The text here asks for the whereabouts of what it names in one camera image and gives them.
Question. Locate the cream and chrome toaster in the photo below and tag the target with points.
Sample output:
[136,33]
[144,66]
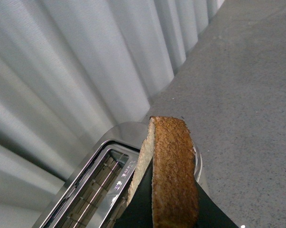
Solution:
[96,194]

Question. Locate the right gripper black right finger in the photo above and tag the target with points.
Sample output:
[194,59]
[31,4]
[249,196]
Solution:
[210,215]

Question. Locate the brown bread slice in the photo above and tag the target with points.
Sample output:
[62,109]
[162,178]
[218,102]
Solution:
[169,148]

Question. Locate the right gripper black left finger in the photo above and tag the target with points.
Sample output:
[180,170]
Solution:
[138,213]

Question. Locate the grey curtain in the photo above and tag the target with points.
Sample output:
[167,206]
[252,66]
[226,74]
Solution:
[69,71]

